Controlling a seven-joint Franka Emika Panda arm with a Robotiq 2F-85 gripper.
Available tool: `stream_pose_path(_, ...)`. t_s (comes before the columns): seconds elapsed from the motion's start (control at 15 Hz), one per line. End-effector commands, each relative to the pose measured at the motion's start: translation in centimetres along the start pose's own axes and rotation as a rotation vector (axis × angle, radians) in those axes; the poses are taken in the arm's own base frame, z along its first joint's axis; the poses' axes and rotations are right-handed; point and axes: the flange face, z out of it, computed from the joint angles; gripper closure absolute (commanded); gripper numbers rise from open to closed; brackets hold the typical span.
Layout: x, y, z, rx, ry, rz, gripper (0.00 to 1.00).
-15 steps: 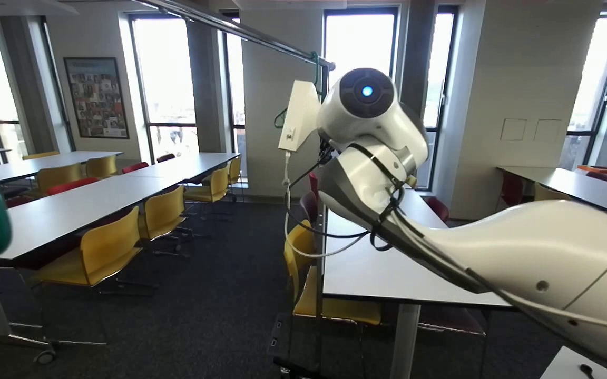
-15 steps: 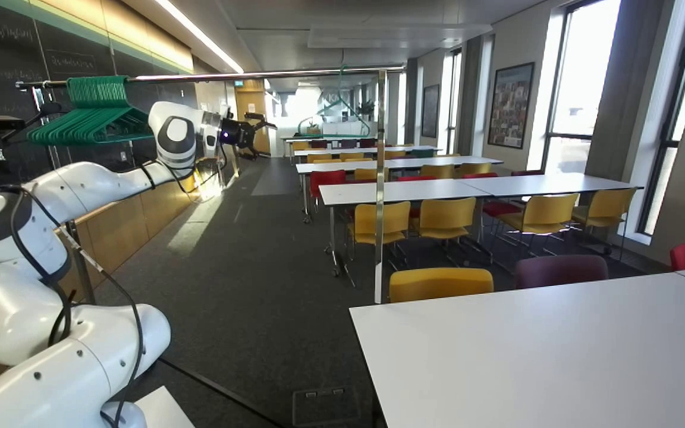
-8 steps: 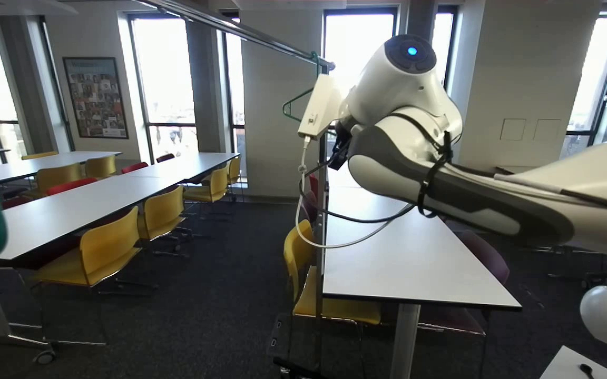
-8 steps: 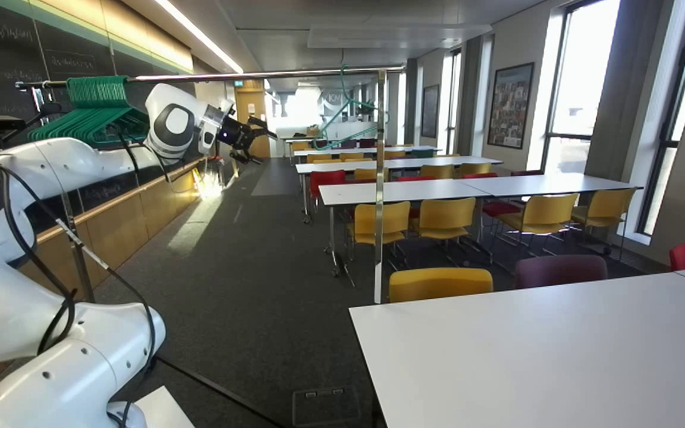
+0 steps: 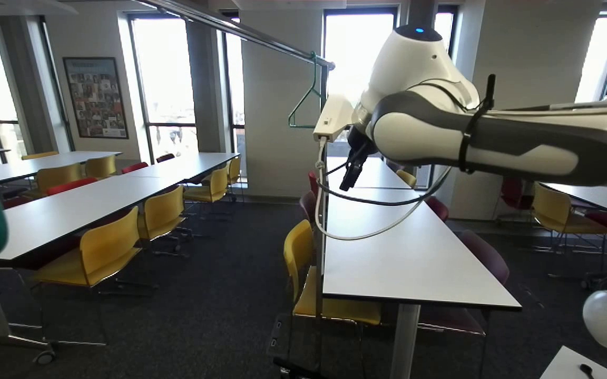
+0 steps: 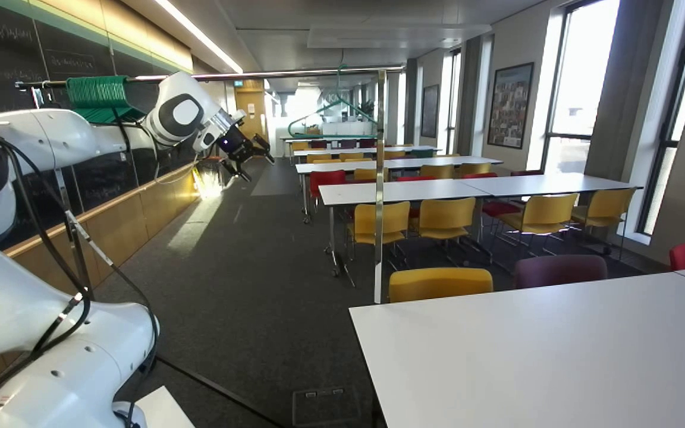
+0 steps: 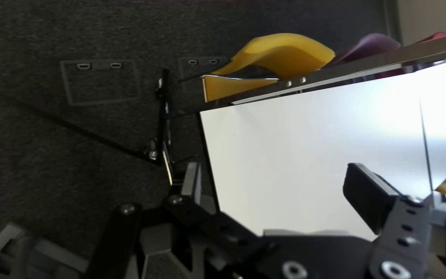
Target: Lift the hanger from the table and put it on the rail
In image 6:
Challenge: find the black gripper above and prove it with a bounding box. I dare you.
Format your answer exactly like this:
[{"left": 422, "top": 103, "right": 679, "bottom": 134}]
[{"left": 214, "top": 120, "right": 276, "bottom": 186}]

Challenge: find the green wire clothes hanger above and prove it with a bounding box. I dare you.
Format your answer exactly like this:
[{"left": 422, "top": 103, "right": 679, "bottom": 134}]
[{"left": 284, "top": 92, "right": 378, "bottom": 144}]

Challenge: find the wooden door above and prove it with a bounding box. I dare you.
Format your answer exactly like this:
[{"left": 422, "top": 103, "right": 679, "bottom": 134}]
[{"left": 234, "top": 76, "right": 271, "bottom": 144}]

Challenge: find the ceiling light strip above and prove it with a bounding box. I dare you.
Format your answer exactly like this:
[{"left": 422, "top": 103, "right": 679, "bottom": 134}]
[{"left": 152, "top": 0, "right": 247, "bottom": 76}]

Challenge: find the long white table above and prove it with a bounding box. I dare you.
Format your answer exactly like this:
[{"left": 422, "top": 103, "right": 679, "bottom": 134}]
[
  {"left": 294, "top": 155, "right": 504, "bottom": 222},
  {"left": 317, "top": 172, "right": 644, "bottom": 283}
]

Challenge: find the green hanging item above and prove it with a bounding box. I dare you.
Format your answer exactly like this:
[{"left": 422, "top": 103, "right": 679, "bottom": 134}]
[{"left": 65, "top": 75, "right": 147, "bottom": 127}]

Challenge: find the small white table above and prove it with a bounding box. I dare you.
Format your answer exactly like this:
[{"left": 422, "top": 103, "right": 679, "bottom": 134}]
[{"left": 124, "top": 386, "right": 199, "bottom": 428}]

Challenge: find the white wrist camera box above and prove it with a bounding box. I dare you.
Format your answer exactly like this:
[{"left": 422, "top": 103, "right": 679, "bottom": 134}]
[{"left": 206, "top": 100, "right": 243, "bottom": 138}]

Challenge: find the silver metal clothes rail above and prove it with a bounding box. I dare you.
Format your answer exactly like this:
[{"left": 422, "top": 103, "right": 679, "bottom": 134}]
[{"left": 13, "top": 66, "right": 410, "bottom": 308}]

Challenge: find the wooden wall ledge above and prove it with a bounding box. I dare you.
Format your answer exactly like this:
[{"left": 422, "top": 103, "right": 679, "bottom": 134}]
[{"left": 0, "top": 163, "right": 203, "bottom": 399}]

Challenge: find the thin black floor cable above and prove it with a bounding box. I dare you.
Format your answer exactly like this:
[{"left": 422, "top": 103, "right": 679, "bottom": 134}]
[{"left": 150, "top": 355, "right": 290, "bottom": 428}]

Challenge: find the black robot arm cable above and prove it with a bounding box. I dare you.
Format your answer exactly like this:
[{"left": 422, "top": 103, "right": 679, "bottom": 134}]
[{"left": 0, "top": 116, "right": 164, "bottom": 428}]

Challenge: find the framed colourful wall picture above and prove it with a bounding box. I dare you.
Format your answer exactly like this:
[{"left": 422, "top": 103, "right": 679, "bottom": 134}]
[{"left": 486, "top": 59, "right": 539, "bottom": 152}]

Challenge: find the dark wall chalkboard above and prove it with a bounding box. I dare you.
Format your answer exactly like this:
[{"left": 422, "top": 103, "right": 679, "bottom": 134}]
[{"left": 0, "top": 0, "right": 196, "bottom": 241}]

